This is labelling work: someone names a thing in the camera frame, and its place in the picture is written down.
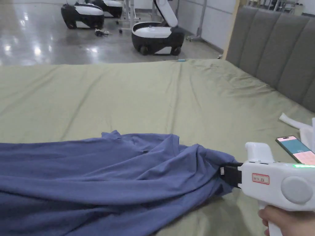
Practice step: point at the black smartphone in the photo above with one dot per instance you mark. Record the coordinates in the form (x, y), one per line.
(296, 149)

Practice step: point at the white cloth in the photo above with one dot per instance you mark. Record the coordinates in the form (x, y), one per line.
(304, 127)

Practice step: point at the grey padded headboard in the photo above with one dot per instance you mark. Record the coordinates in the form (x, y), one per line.
(278, 44)

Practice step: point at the bed with pale green sheet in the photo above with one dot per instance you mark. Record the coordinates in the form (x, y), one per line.
(123, 98)

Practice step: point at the person's right hand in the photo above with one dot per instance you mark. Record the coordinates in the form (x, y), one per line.
(274, 220)

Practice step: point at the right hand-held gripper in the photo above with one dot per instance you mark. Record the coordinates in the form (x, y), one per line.
(270, 180)

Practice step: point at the dark blue shirt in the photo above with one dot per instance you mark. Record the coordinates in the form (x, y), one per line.
(86, 182)

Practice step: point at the white and black wheeled robot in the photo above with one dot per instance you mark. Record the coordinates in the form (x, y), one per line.
(82, 14)
(157, 34)
(110, 7)

